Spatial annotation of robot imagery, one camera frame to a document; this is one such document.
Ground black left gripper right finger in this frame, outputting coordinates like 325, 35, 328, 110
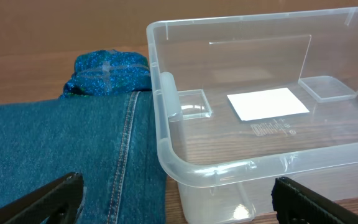
271, 177, 358, 224

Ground clear plastic storage bin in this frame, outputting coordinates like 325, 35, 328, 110
147, 7, 358, 223

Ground blue denim jeans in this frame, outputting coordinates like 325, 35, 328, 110
0, 91, 166, 223

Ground white paper label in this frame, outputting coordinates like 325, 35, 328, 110
227, 88, 310, 121

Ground blue sparkly garment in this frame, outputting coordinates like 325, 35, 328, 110
60, 50, 152, 98

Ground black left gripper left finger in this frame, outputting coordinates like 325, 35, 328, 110
0, 172, 84, 224

